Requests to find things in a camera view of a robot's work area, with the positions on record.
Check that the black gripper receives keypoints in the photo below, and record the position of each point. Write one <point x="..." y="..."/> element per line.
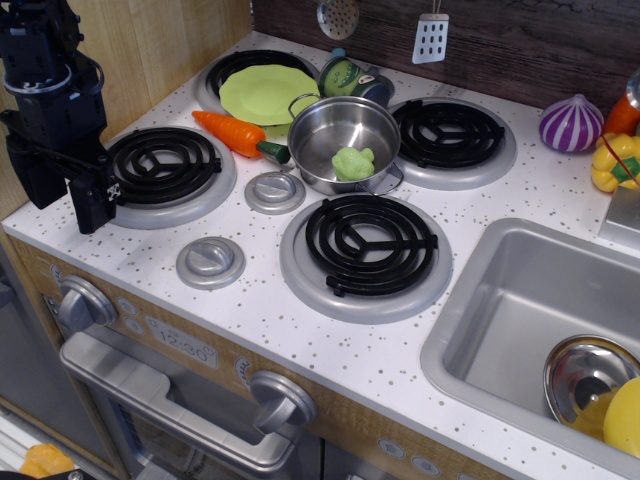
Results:
<point x="54" y="145"/>

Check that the small steel pot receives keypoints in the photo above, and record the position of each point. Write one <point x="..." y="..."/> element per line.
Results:
<point x="319" y="131"/>

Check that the green toy broccoli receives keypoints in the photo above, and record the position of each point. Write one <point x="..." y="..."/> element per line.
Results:
<point x="350" y="164"/>

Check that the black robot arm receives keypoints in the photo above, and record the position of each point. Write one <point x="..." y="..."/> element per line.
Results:
<point x="40" y="39"/>

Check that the front left stove burner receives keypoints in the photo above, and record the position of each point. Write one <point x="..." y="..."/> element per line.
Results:
<point x="169" y="176"/>

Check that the stove burner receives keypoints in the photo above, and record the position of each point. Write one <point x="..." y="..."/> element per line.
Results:
<point x="169" y="176"/>
<point x="452" y="145"/>
<point x="211" y="79"/>
<point x="365" y="259"/>

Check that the left oven dial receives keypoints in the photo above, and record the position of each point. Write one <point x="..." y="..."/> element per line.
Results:
<point x="84" y="305"/>

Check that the oven dial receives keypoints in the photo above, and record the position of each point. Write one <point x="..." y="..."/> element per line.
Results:
<point x="84" y="305"/>
<point x="281" y="401"/>

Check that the lower grey stovetop knob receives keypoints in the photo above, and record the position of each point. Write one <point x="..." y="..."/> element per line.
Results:
<point x="210" y="263"/>

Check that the grey stovetop knob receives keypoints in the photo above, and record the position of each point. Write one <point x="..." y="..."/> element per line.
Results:
<point x="274" y="193"/>
<point x="210" y="263"/>

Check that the back left stove burner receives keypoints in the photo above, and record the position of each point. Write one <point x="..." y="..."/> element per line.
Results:
<point x="211" y="79"/>

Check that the orange toy carrot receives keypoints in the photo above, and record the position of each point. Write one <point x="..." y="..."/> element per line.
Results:
<point x="242" y="137"/>

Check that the upper grey stovetop knob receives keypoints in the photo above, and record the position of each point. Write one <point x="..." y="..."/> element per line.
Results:
<point x="274" y="193"/>

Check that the light green plate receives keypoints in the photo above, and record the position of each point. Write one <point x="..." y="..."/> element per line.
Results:
<point x="268" y="95"/>

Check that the orange object on floor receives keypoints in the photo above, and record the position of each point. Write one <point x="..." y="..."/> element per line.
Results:
<point x="45" y="460"/>

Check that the green pea can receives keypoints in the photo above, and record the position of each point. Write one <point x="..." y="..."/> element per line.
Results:
<point x="340" y="76"/>

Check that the right oven dial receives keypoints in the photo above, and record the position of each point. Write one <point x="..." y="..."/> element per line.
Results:
<point x="281" y="401"/>

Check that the front right stove burner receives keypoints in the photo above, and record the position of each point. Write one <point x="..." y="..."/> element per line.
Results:
<point x="365" y="259"/>

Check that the hanging round strainer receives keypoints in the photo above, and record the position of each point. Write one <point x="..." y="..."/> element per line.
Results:
<point x="337" y="19"/>

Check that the back right stove burner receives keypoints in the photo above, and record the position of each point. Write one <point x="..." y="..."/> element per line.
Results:
<point x="452" y="145"/>

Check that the hanging slotted spatula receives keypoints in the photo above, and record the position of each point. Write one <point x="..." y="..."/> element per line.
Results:
<point x="431" y="37"/>

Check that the grey sink basin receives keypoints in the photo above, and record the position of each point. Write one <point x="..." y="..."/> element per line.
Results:
<point x="525" y="289"/>

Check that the purple striped toy onion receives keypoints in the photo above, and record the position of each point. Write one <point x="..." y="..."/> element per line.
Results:
<point x="571" y="125"/>

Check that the yellow toy bell pepper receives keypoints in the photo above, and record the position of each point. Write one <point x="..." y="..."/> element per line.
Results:
<point x="615" y="163"/>

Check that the steel pot lid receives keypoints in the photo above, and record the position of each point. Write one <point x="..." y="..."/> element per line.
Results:
<point x="582" y="374"/>

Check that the grey faucet base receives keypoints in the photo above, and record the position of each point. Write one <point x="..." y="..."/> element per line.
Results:
<point x="621" y="222"/>

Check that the orange bottle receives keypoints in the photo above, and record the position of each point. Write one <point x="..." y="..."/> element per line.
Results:
<point x="624" y="115"/>

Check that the yellow toy in sink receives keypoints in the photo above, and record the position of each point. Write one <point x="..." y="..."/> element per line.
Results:
<point x="612" y="417"/>

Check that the grey oven door handle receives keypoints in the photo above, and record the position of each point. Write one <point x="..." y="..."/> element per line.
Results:
<point x="145" y="391"/>

